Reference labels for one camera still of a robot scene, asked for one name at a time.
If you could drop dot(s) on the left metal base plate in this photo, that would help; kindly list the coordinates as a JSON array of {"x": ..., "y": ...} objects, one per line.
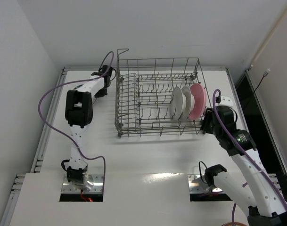
[{"x": 92, "y": 185}]

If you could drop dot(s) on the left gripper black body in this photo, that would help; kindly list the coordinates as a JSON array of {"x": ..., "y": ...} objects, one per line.
[{"x": 106, "y": 71}]

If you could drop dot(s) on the brown round object bottom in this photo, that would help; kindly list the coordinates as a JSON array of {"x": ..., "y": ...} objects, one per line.
[{"x": 234, "y": 224}]

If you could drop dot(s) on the pink plastic plate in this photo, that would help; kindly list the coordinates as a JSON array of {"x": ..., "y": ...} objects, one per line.
[{"x": 199, "y": 94}]

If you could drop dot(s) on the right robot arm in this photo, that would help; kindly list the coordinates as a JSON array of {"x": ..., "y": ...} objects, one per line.
[{"x": 261, "y": 202}]

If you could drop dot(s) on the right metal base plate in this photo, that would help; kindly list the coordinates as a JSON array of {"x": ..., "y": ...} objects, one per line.
[{"x": 197, "y": 186}]

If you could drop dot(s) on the metal base plate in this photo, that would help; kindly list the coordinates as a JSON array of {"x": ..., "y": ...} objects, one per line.
[
  {"x": 197, "y": 186},
  {"x": 92, "y": 185}
]

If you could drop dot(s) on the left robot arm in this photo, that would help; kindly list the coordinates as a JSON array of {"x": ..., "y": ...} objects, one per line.
[{"x": 79, "y": 114}]

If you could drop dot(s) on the grey wire dish rack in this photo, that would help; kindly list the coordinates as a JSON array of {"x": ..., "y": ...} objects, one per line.
[{"x": 144, "y": 88}]

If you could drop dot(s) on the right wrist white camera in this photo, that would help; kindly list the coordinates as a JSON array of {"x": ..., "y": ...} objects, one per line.
[{"x": 226, "y": 101}]

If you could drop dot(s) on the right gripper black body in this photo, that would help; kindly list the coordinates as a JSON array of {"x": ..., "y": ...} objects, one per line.
[{"x": 206, "y": 121}]

